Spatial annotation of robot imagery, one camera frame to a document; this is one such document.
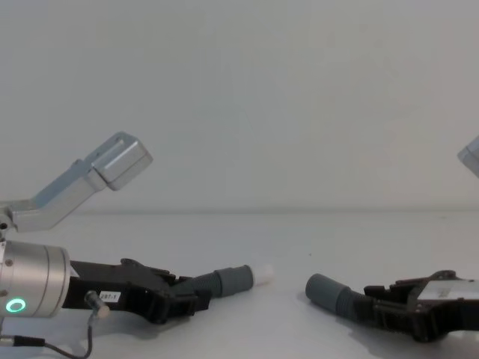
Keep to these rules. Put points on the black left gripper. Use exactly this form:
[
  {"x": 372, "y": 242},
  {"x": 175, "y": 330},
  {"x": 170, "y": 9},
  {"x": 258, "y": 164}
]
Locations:
[{"x": 112, "y": 284}]

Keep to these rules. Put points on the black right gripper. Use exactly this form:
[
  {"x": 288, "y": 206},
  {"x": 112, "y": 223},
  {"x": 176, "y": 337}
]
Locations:
[{"x": 449, "y": 314}]

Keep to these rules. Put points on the white table cloth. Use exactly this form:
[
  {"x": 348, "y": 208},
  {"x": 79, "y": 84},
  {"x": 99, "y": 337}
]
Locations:
[{"x": 262, "y": 329}]

